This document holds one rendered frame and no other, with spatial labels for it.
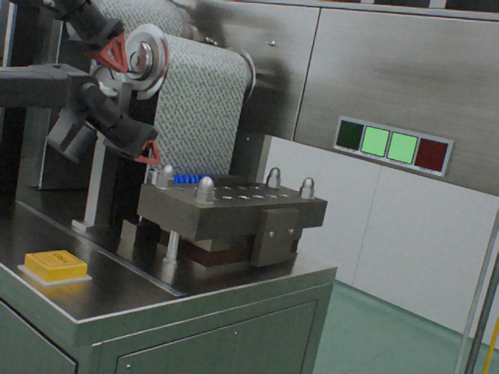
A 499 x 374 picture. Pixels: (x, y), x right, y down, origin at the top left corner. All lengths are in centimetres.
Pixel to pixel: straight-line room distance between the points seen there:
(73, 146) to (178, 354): 39
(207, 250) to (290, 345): 32
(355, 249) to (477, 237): 82
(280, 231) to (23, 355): 51
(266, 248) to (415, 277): 268
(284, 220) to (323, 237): 291
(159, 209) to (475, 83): 61
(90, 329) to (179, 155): 48
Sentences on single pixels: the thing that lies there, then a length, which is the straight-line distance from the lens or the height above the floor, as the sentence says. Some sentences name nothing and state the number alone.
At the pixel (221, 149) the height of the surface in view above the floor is 110.
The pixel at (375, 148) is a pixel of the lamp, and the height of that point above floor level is 117.
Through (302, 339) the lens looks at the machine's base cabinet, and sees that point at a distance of 126.
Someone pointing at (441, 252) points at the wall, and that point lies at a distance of 364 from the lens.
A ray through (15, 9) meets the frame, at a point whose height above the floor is 131.
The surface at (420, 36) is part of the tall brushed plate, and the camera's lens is 116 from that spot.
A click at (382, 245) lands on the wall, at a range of 379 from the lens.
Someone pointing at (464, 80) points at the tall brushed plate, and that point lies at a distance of 111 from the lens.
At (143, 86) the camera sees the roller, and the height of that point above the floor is 120.
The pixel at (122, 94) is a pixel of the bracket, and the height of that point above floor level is 118.
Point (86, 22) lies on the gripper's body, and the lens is 105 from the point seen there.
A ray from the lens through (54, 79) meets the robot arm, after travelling 91.
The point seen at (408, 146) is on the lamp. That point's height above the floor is 119.
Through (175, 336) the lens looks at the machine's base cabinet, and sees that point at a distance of 93.
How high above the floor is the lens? 125
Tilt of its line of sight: 10 degrees down
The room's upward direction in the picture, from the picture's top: 11 degrees clockwise
